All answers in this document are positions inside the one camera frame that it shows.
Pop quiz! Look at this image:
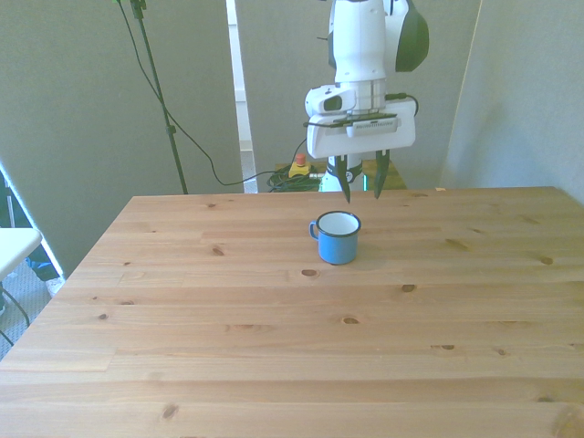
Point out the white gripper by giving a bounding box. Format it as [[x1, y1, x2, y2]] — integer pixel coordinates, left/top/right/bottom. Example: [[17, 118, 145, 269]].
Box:
[[306, 98, 417, 204]]

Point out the blue enamel mug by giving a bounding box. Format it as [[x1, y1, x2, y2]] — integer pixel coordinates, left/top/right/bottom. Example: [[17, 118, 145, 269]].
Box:
[[308, 210, 362, 266]]

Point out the red emergency stop button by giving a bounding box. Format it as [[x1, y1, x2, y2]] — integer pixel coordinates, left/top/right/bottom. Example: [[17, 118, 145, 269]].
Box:
[[288, 153, 313, 180]]

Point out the white side table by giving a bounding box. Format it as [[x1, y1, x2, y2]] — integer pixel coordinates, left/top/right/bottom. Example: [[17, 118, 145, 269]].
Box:
[[0, 226, 43, 280]]

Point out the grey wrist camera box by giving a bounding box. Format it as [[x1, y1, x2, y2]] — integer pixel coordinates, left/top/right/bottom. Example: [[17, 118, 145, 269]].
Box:
[[345, 114, 402, 139]]

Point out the green coiled cable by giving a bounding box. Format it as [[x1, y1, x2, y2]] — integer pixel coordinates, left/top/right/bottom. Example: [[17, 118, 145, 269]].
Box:
[[266, 166, 326, 193]]

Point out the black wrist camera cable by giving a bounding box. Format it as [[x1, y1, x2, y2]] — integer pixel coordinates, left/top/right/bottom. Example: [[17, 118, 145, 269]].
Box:
[[303, 34, 419, 131]]

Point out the black camera stand pole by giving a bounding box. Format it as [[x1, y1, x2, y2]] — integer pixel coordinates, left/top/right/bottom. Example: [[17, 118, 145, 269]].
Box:
[[129, 0, 190, 195]]

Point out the white slanted frame bar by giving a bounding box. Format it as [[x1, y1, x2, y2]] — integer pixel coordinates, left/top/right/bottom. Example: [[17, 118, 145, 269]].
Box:
[[0, 157, 68, 280]]

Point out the black floor cable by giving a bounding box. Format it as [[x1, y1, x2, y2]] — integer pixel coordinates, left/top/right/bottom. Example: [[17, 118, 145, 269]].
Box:
[[0, 286, 31, 348]]

